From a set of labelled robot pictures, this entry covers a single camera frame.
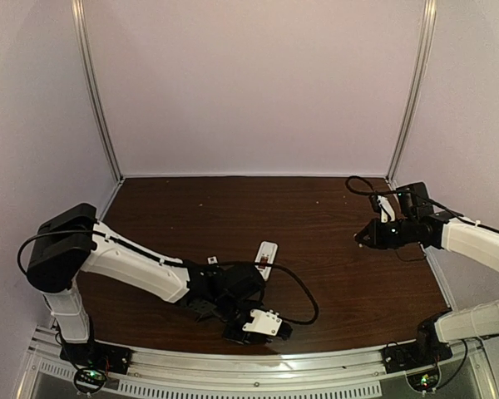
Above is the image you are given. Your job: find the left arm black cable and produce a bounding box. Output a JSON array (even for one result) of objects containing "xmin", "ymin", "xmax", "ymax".
[{"xmin": 17, "ymin": 219, "xmax": 319, "ymax": 326}]

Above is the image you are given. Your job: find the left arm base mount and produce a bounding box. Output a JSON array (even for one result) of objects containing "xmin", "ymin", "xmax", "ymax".
[{"xmin": 60, "ymin": 341, "xmax": 132, "ymax": 396}]

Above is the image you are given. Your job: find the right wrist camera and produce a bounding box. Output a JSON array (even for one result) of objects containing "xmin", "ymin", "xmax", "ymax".
[{"xmin": 369, "ymin": 195, "xmax": 396, "ymax": 224}]

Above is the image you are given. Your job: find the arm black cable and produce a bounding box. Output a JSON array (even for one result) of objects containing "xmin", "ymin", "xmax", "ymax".
[
  {"xmin": 17, "ymin": 219, "xmax": 319, "ymax": 326},
  {"xmin": 345, "ymin": 175, "xmax": 499, "ymax": 244}
]

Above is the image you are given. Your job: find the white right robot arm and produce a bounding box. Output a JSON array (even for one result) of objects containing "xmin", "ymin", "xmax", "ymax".
[{"xmin": 345, "ymin": 176, "xmax": 499, "ymax": 350}]

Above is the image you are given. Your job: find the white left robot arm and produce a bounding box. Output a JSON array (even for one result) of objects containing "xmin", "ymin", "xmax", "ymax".
[{"xmin": 26, "ymin": 203, "xmax": 283, "ymax": 344}]

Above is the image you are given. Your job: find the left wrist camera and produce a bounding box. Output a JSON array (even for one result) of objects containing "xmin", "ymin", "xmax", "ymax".
[{"xmin": 242, "ymin": 309, "xmax": 293, "ymax": 341}]

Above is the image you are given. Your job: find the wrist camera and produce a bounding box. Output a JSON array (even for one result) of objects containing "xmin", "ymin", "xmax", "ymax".
[
  {"xmin": 369, "ymin": 195, "xmax": 396, "ymax": 224},
  {"xmin": 242, "ymin": 309, "xmax": 293, "ymax": 341}
]

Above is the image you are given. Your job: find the left aluminium corner post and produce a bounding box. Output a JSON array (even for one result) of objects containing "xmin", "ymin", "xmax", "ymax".
[{"xmin": 71, "ymin": 0, "xmax": 123, "ymax": 183}]

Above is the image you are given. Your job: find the white remote control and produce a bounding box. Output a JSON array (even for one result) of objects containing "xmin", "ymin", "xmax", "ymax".
[{"xmin": 255, "ymin": 241, "xmax": 279, "ymax": 281}]

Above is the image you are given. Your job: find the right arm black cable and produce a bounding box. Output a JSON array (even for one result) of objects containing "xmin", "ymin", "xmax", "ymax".
[{"xmin": 345, "ymin": 175, "xmax": 499, "ymax": 244}]

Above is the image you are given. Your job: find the aluminium corner post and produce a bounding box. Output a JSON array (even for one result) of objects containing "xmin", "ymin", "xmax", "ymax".
[
  {"xmin": 71, "ymin": 0, "xmax": 123, "ymax": 183},
  {"xmin": 386, "ymin": 0, "xmax": 437, "ymax": 186}
]

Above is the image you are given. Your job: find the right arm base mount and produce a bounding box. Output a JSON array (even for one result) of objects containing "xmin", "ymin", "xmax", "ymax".
[{"xmin": 380, "ymin": 314, "xmax": 452, "ymax": 394}]

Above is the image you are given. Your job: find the right aluminium corner post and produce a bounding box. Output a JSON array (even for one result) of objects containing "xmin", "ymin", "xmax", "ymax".
[{"xmin": 386, "ymin": 0, "xmax": 437, "ymax": 186}]

